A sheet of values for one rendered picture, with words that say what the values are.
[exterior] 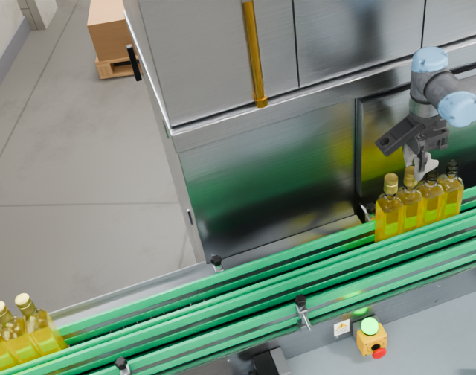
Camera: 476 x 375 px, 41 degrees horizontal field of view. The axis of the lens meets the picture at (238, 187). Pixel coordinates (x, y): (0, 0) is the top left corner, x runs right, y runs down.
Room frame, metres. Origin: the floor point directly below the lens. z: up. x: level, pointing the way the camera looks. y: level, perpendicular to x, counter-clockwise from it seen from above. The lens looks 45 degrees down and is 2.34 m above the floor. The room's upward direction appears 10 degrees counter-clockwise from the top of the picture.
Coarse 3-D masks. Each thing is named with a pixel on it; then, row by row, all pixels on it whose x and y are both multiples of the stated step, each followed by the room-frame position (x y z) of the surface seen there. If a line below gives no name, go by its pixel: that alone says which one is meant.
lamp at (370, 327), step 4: (364, 320) 0.91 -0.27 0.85; (368, 320) 0.91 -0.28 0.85; (372, 320) 0.90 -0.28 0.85; (364, 324) 0.90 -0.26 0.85; (368, 324) 0.89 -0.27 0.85; (372, 324) 0.89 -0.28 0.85; (376, 324) 0.89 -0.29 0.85; (364, 328) 0.89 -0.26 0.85; (368, 328) 0.88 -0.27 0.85; (372, 328) 0.88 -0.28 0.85; (376, 328) 0.88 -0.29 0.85; (364, 332) 0.88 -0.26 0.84; (368, 332) 0.88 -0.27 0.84; (372, 332) 0.88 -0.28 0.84; (376, 332) 0.88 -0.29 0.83
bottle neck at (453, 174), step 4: (452, 160) 1.15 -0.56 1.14; (456, 160) 1.15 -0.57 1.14; (448, 164) 1.14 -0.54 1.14; (452, 164) 1.15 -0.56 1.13; (456, 164) 1.14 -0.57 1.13; (448, 168) 1.13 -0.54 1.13; (452, 168) 1.13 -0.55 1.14; (456, 168) 1.13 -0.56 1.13; (448, 172) 1.13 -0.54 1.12; (452, 172) 1.13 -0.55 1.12; (456, 172) 1.13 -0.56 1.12; (448, 176) 1.13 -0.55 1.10; (452, 176) 1.13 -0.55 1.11; (456, 176) 1.13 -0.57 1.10
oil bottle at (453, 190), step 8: (440, 176) 1.15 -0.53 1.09; (440, 184) 1.14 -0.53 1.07; (448, 184) 1.12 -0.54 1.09; (456, 184) 1.12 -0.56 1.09; (448, 192) 1.11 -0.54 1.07; (456, 192) 1.11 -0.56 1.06; (448, 200) 1.11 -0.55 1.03; (456, 200) 1.11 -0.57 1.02; (448, 208) 1.11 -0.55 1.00; (456, 208) 1.11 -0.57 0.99; (448, 216) 1.11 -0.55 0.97
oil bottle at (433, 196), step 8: (424, 184) 1.13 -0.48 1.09; (424, 192) 1.11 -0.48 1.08; (432, 192) 1.10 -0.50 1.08; (440, 192) 1.11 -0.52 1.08; (424, 200) 1.10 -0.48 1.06; (432, 200) 1.10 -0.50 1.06; (440, 200) 1.11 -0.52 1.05; (424, 208) 1.10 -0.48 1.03; (432, 208) 1.10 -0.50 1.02; (440, 208) 1.11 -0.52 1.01; (424, 216) 1.10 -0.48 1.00; (432, 216) 1.10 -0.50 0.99; (440, 216) 1.11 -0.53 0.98; (424, 224) 1.10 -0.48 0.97
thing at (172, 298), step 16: (464, 192) 1.19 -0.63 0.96; (464, 208) 1.19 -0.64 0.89; (368, 224) 1.14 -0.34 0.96; (320, 240) 1.11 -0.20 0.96; (336, 240) 1.12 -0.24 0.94; (352, 240) 1.13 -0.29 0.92; (368, 240) 1.13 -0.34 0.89; (272, 256) 1.09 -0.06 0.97; (288, 256) 1.09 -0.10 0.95; (304, 256) 1.10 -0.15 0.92; (320, 256) 1.11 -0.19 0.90; (224, 272) 1.06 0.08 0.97; (240, 272) 1.07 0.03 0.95; (256, 272) 1.08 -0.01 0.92; (272, 272) 1.08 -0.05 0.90; (176, 288) 1.04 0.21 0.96; (192, 288) 1.04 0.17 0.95; (208, 288) 1.05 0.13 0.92; (224, 288) 1.06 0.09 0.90; (128, 304) 1.01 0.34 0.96; (144, 304) 1.02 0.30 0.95; (160, 304) 1.03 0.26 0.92; (176, 304) 1.03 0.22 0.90; (80, 320) 0.99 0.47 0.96; (96, 320) 0.99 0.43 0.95; (112, 320) 1.00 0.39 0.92; (128, 320) 1.01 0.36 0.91; (64, 336) 0.98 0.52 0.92; (80, 336) 0.98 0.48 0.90
